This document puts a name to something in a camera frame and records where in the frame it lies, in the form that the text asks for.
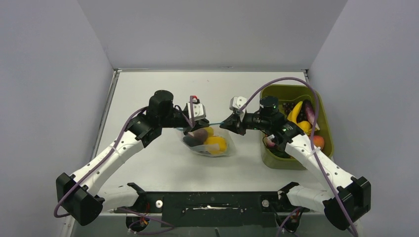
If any yellow banana bunch toy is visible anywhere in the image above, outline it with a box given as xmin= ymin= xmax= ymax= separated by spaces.
xmin=287 ymin=101 xmax=312 ymax=134

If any dark purple grape bunch toy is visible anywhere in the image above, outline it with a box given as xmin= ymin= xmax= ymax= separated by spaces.
xmin=282 ymin=102 xmax=295 ymax=115

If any yellow bell pepper toy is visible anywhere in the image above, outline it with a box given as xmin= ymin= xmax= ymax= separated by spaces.
xmin=203 ymin=127 xmax=214 ymax=137

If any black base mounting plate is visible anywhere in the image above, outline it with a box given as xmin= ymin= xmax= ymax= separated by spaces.
xmin=128 ymin=183 xmax=295 ymax=228

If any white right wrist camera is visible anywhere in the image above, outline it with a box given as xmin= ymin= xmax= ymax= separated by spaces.
xmin=229 ymin=96 xmax=247 ymax=113

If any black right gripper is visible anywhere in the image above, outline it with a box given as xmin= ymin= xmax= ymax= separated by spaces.
xmin=221 ymin=111 xmax=271 ymax=135

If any yellow star fruit toy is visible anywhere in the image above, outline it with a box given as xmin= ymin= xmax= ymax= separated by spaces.
xmin=204 ymin=136 xmax=228 ymax=156

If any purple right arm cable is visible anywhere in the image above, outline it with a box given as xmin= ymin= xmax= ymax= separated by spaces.
xmin=240 ymin=77 xmax=359 ymax=237

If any peach toy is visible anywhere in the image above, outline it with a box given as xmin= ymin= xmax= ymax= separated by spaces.
xmin=313 ymin=135 xmax=325 ymax=150

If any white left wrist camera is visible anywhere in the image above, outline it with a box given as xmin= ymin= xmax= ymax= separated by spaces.
xmin=186 ymin=95 xmax=207 ymax=122

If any dark red plum toy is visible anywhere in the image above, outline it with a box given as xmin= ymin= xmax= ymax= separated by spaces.
xmin=192 ymin=128 xmax=210 ymax=142

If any olive green plastic tub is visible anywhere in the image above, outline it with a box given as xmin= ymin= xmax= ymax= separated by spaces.
xmin=260 ymin=84 xmax=334 ymax=170

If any clear zip top bag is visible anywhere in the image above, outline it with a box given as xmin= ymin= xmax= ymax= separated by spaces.
xmin=176 ymin=123 xmax=237 ymax=158

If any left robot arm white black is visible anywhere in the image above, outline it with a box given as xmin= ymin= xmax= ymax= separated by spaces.
xmin=53 ymin=90 xmax=209 ymax=226

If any dark purple eggplant toy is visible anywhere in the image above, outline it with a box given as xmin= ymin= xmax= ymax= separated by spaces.
xmin=182 ymin=135 xmax=204 ymax=147

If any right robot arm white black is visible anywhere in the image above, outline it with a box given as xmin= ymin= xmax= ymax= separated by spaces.
xmin=220 ymin=96 xmax=371 ymax=230

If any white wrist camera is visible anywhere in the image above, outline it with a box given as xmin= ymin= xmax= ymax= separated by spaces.
xmin=229 ymin=96 xmax=247 ymax=113
xmin=186 ymin=95 xmax=207 ymax=122

